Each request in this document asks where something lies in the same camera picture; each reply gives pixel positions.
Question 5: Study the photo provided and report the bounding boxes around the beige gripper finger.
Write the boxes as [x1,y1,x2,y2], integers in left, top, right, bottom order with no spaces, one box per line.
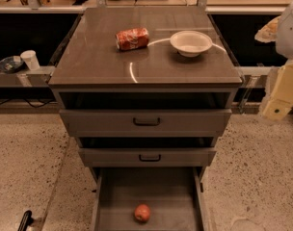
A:
[254,16,280,43]
[260,60,293,121]

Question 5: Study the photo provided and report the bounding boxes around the red apple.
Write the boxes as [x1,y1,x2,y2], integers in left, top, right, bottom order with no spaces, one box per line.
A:
[134,204,150,223]

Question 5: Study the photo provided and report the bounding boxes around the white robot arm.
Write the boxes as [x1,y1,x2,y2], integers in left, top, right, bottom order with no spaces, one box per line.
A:
[254,1,293,121]

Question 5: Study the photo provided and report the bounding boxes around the grey drawer cabinet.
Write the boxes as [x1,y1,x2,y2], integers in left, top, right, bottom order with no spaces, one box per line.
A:
[47,5,244,231]

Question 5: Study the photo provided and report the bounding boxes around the bottom grey drawer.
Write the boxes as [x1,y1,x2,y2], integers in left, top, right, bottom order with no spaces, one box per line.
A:
[91,167,210,231]

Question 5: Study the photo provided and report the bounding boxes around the grey drawer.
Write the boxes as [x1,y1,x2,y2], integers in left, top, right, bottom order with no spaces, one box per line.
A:
[60,92,231,137]
[79,138,216,167]
[91,167,210,231]

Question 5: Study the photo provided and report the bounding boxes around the middle grey drawer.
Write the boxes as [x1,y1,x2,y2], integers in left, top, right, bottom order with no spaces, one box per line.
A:
[79,138,216,167]

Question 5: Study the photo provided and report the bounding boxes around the top grey drawer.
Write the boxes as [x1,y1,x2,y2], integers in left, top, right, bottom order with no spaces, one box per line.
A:
[60,92,231,137]

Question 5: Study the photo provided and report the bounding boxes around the white bowl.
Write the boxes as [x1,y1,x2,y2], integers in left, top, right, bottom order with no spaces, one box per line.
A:
[170,31,213,58]

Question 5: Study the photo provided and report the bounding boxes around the crushed red soda can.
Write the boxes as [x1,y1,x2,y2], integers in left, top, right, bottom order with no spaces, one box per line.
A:
[116,28,149,51]

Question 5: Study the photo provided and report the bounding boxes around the white paper cup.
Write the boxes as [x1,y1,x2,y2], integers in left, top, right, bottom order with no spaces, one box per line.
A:
[20,50,40,70]

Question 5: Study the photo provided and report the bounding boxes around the dark blue bowl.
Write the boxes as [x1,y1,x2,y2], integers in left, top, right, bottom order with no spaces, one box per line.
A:
[0,56,24,74]

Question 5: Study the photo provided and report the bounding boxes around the black handle on floor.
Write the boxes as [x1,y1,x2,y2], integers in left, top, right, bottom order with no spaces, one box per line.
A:
[17,210,34,231]

